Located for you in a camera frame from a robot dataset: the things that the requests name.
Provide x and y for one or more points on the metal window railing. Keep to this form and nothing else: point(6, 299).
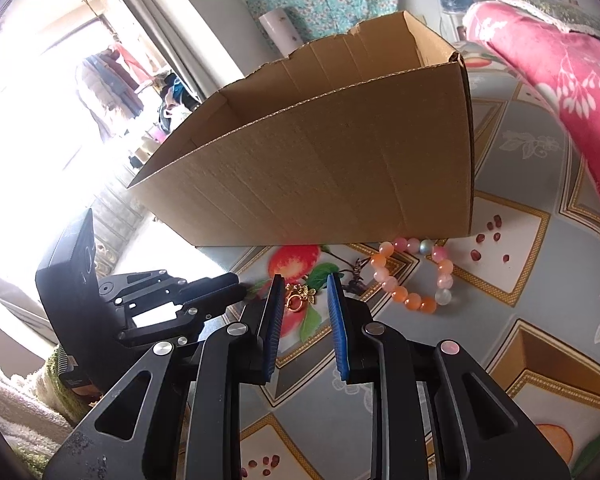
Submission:
point(115, 225)

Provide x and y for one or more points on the person's left forearm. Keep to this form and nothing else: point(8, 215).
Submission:
point(25, 410)

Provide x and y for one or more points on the grey lace-edged pillow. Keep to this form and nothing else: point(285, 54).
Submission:
point(555, 10)

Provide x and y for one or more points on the pink floral blanket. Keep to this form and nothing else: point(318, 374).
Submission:
point(555, 85)

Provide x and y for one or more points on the white paper roll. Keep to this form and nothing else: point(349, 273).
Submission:
point(280, 30)

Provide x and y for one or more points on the hanging clothes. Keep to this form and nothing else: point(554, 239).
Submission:
point(110, 85)

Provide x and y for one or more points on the pile of clothes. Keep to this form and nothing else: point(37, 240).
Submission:
point(177, 100)

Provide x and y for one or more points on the brown cardboard box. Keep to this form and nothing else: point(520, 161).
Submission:
point(320, 170)

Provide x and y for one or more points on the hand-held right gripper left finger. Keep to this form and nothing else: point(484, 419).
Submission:
point(271, 330)

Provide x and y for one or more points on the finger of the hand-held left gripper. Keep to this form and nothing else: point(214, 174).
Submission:
point(180, 332)
point(210, 287)

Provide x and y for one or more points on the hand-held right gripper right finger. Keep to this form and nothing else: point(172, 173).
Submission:
point(339, 330)

